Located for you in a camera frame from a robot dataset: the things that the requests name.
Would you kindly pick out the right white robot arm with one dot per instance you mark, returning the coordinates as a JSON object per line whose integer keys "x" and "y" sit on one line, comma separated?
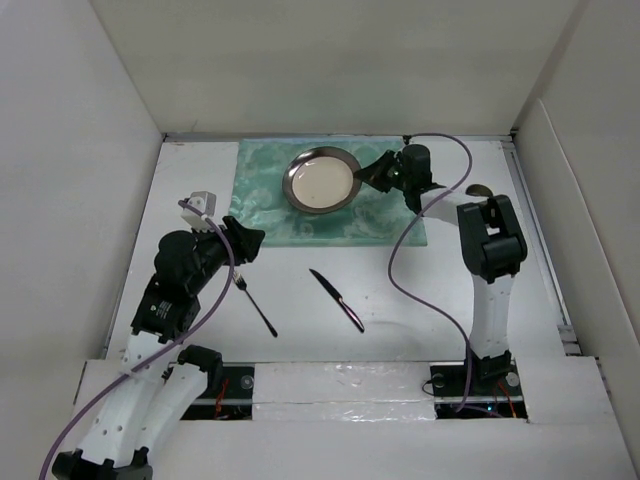
{"x": 493, "y": 246}

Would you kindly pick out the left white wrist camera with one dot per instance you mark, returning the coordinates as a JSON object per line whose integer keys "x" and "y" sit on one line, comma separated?
{"x": 198, "y": 206}

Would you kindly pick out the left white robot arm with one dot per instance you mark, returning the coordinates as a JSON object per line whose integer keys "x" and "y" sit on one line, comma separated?
{"x": 161, "y": 375}

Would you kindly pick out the aluminium table edge rail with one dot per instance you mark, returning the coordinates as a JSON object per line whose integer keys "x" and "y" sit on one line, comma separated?
{"x": 540, "y": 251}

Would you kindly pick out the metal cup with white band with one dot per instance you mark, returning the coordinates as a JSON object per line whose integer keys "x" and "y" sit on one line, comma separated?
{"x": 479, "y": 190}

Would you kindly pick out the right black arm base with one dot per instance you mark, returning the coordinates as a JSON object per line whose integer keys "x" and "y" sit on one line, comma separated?
{"x": 495, "y": 399}

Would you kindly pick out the black handled table knife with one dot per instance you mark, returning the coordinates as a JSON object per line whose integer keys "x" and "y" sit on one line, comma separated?
{"x": 338, "y": 298}

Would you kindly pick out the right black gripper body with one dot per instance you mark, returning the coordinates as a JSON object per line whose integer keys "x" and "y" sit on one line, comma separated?
{"x": 405, "y": 179}

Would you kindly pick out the green patterned cloth placemat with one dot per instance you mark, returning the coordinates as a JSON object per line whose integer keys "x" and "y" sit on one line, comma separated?
{"x": 257, "y": 201}

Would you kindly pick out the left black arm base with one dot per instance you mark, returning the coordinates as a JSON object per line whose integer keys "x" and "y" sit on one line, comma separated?
{"x": 231, "y": 401}

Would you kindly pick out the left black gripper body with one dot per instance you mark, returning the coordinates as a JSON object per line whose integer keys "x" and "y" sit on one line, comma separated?
{"x": 214, "y": 252}

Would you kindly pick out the round plate with dark rim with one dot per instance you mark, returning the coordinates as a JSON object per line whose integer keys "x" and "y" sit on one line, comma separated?
{"x": 320, "y": 180}

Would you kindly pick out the black metal fork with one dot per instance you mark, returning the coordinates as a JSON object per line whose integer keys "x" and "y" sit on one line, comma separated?
{"x": 242, "y": 286}

